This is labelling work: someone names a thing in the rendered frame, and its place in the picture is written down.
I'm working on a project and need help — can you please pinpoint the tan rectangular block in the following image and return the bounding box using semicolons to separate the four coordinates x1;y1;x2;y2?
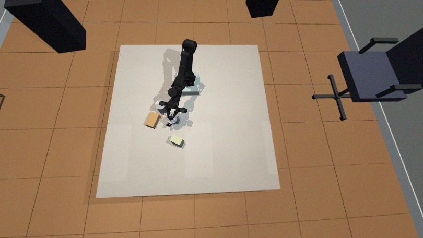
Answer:
145;112;160;129

